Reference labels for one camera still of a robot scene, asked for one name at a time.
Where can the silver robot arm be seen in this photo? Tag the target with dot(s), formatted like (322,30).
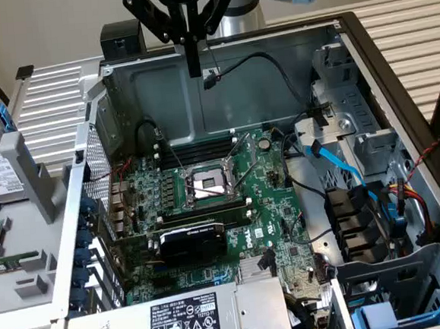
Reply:
(243,21)

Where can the blue disk caddy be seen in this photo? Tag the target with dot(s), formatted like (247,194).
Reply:
(374,314)

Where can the black box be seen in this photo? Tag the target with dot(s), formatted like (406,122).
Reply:
(122,39)

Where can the open grey PC case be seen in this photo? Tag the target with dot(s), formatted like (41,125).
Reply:
(161,100)

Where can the black RAM slot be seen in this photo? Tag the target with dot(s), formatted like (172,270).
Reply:
(235,218)
(204,205)
(200,154)
(199,146)

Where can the metal socket cover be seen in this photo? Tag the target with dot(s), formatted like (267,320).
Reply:
(250,147)

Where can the coin cell battery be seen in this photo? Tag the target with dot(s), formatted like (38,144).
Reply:
(265,143)

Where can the thin metal locking lever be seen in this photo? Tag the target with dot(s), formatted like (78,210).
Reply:
(208,191)
(173,156)

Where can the CPU socket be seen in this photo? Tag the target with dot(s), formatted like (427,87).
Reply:
(206,181)

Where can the green motherboard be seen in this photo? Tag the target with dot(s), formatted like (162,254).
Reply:
(269,206)

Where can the black graphics card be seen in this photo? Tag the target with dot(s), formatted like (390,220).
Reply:
(196,244)

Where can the grey parts rack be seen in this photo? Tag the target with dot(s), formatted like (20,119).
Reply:
(27,233)

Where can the silver chipset heatsink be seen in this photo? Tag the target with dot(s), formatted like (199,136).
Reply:
(249,270)

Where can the green RAM stick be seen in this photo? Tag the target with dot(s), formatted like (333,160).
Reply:
(10,261)

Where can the silver power supply unit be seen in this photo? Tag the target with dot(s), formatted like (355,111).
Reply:
(254,310)

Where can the black rail end cap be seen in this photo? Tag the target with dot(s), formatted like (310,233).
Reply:
(24,71)

